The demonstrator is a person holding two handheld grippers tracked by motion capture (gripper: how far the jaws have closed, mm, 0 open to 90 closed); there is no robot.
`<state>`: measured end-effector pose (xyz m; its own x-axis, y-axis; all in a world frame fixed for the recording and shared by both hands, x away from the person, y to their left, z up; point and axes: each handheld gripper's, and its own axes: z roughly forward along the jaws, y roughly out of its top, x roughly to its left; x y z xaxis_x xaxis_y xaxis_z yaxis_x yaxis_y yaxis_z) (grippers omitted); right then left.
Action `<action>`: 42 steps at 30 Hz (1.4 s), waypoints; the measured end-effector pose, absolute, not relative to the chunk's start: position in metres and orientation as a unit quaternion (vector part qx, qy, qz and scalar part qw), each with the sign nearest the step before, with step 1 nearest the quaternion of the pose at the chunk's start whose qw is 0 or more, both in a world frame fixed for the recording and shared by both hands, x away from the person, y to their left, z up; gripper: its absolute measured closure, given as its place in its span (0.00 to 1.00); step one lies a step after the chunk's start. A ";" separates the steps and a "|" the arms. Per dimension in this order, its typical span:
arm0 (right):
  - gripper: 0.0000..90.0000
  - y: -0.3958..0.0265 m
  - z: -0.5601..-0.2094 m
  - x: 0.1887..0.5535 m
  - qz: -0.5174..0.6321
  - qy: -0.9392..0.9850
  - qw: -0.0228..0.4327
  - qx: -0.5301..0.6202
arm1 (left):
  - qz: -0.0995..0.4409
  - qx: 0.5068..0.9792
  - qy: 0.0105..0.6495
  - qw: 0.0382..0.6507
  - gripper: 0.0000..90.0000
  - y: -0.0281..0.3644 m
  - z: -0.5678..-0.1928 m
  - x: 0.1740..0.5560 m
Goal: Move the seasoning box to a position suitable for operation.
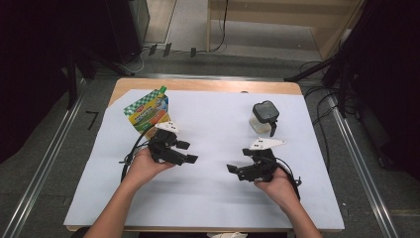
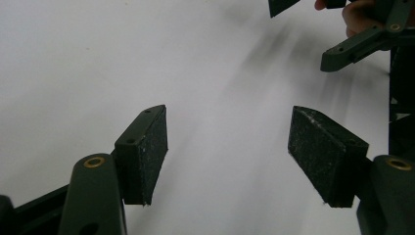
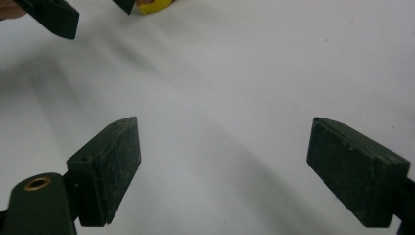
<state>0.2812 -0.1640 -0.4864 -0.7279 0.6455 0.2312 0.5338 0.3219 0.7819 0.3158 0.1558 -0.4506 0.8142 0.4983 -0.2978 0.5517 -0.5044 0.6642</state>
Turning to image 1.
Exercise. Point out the dark curtain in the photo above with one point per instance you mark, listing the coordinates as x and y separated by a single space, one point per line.
389 66
29 66

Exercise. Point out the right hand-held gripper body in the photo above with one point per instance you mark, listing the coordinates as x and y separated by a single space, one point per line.
262 165

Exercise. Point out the black floor bracket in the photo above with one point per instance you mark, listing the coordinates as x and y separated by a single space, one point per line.
193 52
152 49
167 49

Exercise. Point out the wooden table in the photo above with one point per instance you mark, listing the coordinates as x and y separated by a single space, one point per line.
198 84

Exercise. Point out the light wooden frame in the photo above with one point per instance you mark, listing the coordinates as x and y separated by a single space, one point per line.
264 13

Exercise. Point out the black cabinet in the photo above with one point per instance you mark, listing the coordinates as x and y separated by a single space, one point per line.
127 29

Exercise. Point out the black stand leg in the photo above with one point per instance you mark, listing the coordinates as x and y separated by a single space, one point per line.
307 71

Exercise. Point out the person's left hand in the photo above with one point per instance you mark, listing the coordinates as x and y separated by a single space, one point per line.
145 167

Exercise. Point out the person's right hand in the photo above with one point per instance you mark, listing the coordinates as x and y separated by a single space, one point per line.
280 190

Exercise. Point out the yellow pouch with green spout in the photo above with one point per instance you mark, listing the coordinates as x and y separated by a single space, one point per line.
147 110

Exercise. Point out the black upright stand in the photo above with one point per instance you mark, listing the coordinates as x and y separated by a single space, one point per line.
71 79

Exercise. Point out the clear jar with black lid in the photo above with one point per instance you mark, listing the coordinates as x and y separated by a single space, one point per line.
264 112

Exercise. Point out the long metal floor rail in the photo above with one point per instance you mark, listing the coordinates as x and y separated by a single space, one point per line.
363 168
46 165

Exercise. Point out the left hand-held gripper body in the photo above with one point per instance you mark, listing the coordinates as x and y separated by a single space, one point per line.
161 145

